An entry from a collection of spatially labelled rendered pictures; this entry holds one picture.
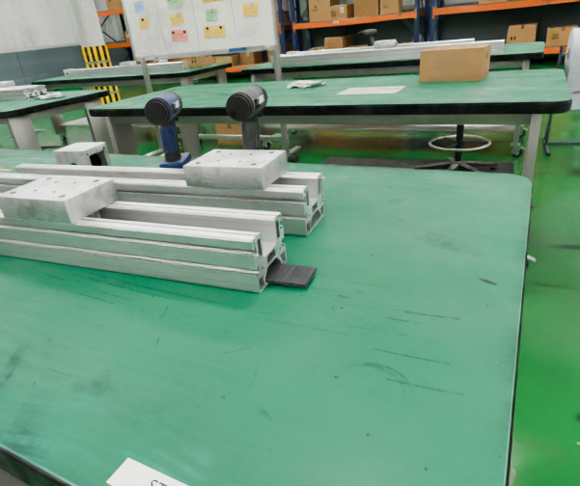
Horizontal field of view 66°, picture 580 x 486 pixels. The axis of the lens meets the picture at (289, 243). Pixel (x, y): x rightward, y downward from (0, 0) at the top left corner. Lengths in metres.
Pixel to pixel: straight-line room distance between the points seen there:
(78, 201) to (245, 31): 3.17
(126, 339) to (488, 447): 0.42
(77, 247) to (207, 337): 0.33
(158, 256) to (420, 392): 0.42
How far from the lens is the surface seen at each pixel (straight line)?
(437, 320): 0.57
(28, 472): 0.53
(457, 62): 2.50
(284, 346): 0.53
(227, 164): 0.81
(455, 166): 3.40
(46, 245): 0.89
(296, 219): 0.77
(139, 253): 0.72
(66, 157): 1.34
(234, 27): 3.90
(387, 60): 3.97
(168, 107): 1.07
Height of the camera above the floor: 1.12
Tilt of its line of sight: 26 degrees down
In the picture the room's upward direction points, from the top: 6 degrees counter-clockwise
